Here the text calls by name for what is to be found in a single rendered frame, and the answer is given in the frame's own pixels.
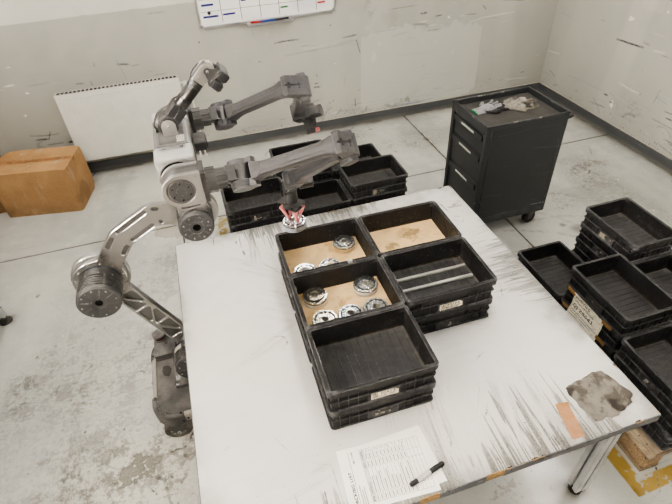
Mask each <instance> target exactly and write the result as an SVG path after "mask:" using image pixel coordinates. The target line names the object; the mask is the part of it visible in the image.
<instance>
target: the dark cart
mask: <svg viewBox="0 0 672 504"><path fill-rule="evenodd" d="M514 96H517V97H518V98H519V97H526V99H530V98H534V99H535V100H537V101H535V102H536V103H537V104H539V107H536V108H532V109H527V110H526V112H523V111H518V110H511V109H509V110H500V112H499V113H483V114H479V115H477V114H475V113H473V112H472V111H471V110H472V109H475V108H478V107H479V104H480V103H481V102H483V101H484V102H486V103H485V104H487V103H488V102H490V99H493V102H492V103H494V102H496V101H497V100H498V101H499V103H501V102H503V100H505V99H508V98H510V97H512V98H513V97H514ZM492 103H491V104H492ZM570 112H571V111H569V110H568V109H566V108H564V107H563V106H561V105H559V104H558V103H556V102H554V101H553V100H551V99H550V98H548V97H546V96H545V95H543V94H541V93H540V92H538V91H536V90H535V89H533V88H531V87H530V86H528V87H523V88H518V89H512V90H506V91H501V92H495V93H490V94H484V95H479V96H473V97H468V98H462V99H457V100H453V105H452V114H451V123H450V132H449V140H448V149H447V158H446V166H445V175H444V183H443V187H444V186H448V185H450V186H451V187H452V188H453V189H454V190H455V192H456V193H457V194H458V195H459V196H460V197H461V198H462V199H463V200H464V201H465V202H466V203H467V205H468V206H469V207H470V208H471V209H472V210H473V211H474V212H475V213H476V214H477V215H478V216H479V218H480V219H481V220H482V221H483V222H484V223H489V222H493V221H497V220H502V219H506V218H510V217H514V216H518V215H522V214H523V215H522V217H521V219H522V220H523V221H524V222H526V223H527V222H530V221H531V220H532V219H533V218H534V216H535V211H539V210H543V208H544V204H545V200H546V197H547V193H548V190H549V186H550V183H551V179H552V175H553V172H554V168H555V165H556V161H557V158H558V154H559V151H560V147H561V143H562V140H563V136H564V133H565V129H566V126H567V122H568V119H569V115H570Z"/></svg>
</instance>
